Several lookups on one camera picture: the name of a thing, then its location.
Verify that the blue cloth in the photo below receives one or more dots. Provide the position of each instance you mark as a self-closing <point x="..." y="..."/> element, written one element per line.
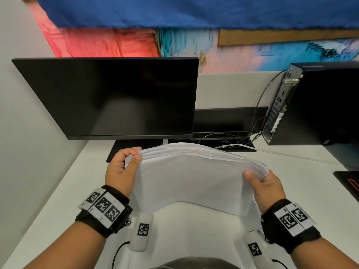
<point x="196" y="11"/>

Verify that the person's right forearm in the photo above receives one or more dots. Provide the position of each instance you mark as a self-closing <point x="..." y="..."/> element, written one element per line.
<point x="322" y="254"/>

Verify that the person's left thumb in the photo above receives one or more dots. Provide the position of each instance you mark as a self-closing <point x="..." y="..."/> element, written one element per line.
<point x="134" y="168"/>

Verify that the stack of white paper sheets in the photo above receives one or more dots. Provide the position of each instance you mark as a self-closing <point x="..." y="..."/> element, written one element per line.
<point x="193" y="179"/>

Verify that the black desktop computer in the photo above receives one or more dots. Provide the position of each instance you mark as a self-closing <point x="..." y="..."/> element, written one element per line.
<point x="322" y="109"/>

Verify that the colourful wall painting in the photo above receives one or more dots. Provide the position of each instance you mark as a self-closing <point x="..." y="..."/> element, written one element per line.
<point x="112" y="43"/>

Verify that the person's right hand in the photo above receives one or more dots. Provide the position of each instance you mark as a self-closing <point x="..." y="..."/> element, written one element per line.
<point x="269" y="193"/>

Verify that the person's right thumb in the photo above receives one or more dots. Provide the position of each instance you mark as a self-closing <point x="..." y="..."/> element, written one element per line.
<point x="251" y="178"/>

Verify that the white wrist camera pod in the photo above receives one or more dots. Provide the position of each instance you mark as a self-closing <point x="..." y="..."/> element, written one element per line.
<point x="255" y="249"/>
<point x="142" y="232"/>

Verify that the person's left forearm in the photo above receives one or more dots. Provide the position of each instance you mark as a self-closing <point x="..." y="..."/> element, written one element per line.
<point x="70" y="249"/>

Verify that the black computer monitor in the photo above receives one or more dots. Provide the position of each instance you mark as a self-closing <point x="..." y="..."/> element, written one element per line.
<point x="106" y="98"/>

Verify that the person's left hand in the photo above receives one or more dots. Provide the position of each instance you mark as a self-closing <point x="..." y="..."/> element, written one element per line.
<point x="119" y="175"/>

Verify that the black mouse pad red print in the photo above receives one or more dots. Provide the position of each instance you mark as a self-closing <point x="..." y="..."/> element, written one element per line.
<point x="349" y="183"/>

